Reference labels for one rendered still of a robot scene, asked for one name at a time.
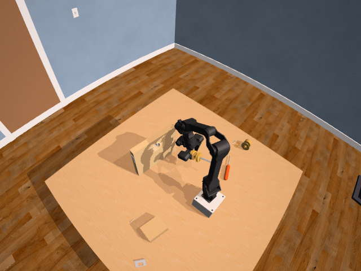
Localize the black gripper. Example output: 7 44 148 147
178 133 204 161

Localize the brass door knob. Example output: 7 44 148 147
241 139 252 150
190 150 211 163

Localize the tan wooden door slab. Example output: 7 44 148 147
130 123 176 176

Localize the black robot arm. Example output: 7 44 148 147
174 118 230 203

